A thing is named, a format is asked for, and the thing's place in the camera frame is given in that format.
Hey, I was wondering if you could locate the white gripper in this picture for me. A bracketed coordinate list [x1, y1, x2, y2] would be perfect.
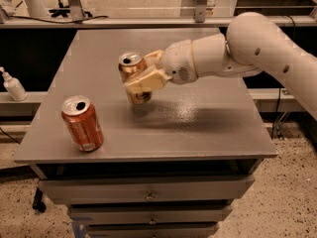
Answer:
[124, 40, 198, 94]

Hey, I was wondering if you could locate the gold orange soda can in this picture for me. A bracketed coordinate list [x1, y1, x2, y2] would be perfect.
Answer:
[118, 52, 152, 105]

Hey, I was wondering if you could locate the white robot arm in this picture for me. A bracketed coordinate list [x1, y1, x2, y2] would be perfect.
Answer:
[119, 12, 317, 119]

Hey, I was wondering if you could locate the red coke can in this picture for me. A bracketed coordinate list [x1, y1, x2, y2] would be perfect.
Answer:
[61, 95, 103, 152]

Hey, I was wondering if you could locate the grey drawer cabinet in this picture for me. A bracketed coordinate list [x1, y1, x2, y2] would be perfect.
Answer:
[13, 28, 279, 238]

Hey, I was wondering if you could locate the top grey drawer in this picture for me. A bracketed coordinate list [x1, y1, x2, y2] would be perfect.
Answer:
[39, 175, 255, 204]

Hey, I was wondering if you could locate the grey drawer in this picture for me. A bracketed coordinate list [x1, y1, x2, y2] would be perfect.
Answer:
[87, 223, 219, 238]
[68, 204, 232, 225]
[39, 175, 255, 204]

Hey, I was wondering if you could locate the white pump bottle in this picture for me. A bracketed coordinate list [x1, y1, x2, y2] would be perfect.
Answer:
[0, 67, 28, 101]

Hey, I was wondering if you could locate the middle grey drawer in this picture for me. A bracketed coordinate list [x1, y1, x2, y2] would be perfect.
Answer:
[68, 204, 232, 225]

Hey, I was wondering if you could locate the bottom grey drawer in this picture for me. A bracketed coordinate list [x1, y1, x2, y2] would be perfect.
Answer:
[87, 223, 219, 238]

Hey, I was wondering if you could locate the black caster wheel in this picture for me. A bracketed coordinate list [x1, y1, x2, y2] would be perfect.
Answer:
[32, 188, 47, 213]

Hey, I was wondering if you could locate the black cable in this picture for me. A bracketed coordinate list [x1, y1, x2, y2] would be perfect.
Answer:
[9, 14, 110, 25]

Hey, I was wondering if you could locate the grey metal post bracket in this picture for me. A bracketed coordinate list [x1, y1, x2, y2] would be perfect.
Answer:
[194, 0, 207, 23]

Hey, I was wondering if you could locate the grey metal post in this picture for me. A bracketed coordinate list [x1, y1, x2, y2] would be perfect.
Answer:
[67, 0, 85, 21]

